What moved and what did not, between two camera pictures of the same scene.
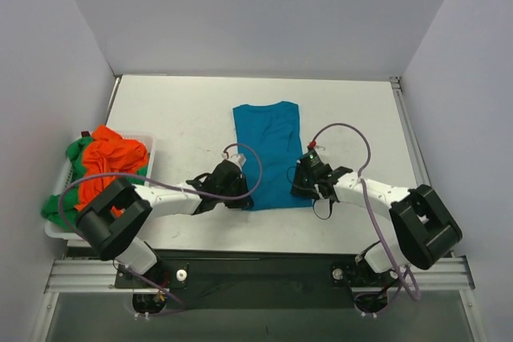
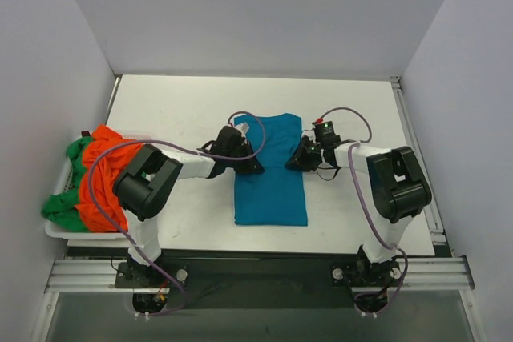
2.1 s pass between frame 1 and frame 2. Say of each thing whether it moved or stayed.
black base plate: stayed
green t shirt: stayed
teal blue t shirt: moved
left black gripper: moved
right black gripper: moved
